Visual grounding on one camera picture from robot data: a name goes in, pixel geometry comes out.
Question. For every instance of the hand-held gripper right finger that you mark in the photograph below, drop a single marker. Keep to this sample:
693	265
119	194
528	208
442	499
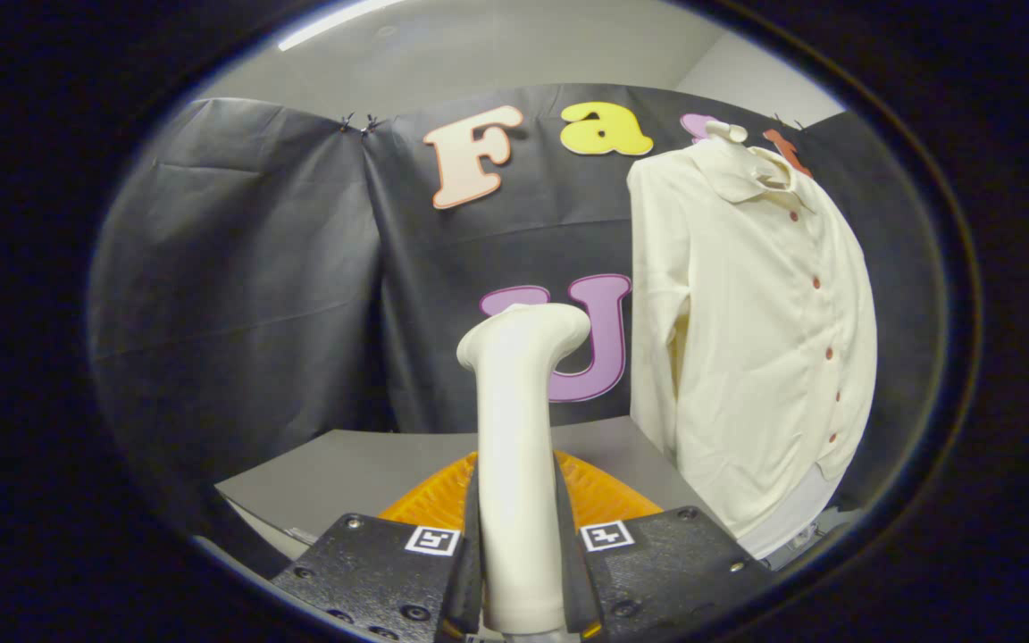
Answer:
568	572

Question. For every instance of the white cloth under shirt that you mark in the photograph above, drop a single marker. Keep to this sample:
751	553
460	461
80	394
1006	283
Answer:
791	527

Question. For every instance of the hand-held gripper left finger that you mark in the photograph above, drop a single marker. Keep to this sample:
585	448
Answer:
472	580

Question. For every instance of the white garment steamer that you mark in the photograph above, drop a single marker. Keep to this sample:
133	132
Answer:
514	446

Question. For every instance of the ceiling light panel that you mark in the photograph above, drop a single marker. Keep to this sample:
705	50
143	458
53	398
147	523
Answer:
327	22

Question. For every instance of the cream button-up shirt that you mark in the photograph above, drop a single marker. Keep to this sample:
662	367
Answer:
747	357

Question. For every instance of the grey and white cabinet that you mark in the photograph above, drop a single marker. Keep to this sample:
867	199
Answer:
345	473

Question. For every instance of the black backdrop cloth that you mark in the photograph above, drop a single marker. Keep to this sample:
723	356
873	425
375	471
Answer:
238	295

